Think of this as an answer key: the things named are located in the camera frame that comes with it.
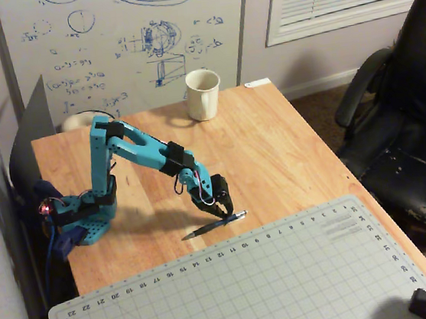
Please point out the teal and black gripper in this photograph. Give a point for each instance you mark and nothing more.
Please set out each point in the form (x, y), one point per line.
(222, 195)

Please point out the dark blue pen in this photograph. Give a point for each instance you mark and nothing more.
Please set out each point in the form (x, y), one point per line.
(213, 225)

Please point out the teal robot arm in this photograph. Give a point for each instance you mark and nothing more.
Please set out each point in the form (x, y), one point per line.
(134, 145)

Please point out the grey cutting mat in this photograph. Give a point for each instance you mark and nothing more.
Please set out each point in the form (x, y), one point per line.
(243, 290)

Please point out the cream ceramic cup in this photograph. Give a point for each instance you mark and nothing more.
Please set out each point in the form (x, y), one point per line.
(202, 95)

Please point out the small white tag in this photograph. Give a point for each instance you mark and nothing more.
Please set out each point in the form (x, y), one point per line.
(257, 83)

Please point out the dark blue table clamp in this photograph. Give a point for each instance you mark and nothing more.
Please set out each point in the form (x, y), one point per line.
(45, 190)
(66, 243)

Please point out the white round object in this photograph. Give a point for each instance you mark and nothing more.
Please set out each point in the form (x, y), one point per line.
(78, 121)

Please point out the whiteboard with blue drawings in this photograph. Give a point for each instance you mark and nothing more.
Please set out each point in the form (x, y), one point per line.
(126, 42)

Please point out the dark grey flat panel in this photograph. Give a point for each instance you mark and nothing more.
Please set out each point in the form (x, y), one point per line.
(32, 126)

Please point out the black leather office chair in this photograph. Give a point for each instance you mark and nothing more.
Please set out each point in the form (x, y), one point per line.
(414, 136)

